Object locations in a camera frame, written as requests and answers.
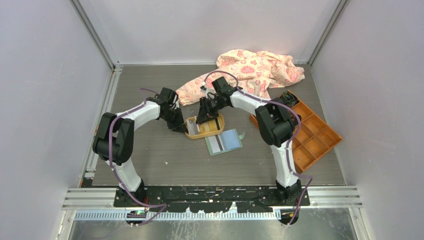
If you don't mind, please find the yellow oval tray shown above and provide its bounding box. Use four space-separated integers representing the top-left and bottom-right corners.
184 114 225 140

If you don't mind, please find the green card holder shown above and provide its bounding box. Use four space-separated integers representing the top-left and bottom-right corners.
205 128 246 154

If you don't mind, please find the aluminium frame rail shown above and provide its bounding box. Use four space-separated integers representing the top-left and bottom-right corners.
69 0 123 81

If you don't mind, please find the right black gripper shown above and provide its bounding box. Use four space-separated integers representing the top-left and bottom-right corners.
196 95 228 125

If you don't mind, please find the orange compartment organizer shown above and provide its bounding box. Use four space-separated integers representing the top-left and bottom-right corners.
249 90 344 174

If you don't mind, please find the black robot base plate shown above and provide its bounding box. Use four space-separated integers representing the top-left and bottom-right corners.
114 184 311 215

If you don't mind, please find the pink patterned garment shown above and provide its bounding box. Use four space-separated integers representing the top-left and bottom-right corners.
176 49 305 106

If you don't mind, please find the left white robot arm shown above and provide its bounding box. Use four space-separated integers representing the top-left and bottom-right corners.
92 87 188 207

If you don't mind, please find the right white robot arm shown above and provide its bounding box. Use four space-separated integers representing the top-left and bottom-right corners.
196 77 302 206

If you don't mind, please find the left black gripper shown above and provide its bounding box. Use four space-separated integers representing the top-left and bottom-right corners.
161 106 188 134

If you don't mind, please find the rolled dark tie back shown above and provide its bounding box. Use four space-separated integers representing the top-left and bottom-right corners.
279 91 299 108

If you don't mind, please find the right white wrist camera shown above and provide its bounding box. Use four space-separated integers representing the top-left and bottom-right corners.
200 81 214 97

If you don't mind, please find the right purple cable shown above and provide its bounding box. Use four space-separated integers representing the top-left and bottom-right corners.
202 70 314 226

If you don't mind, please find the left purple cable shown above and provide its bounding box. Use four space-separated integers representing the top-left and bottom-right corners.
108 88 168 227

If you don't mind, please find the purple cable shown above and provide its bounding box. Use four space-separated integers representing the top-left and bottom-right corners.
202 70 314 226
108 88 168 227

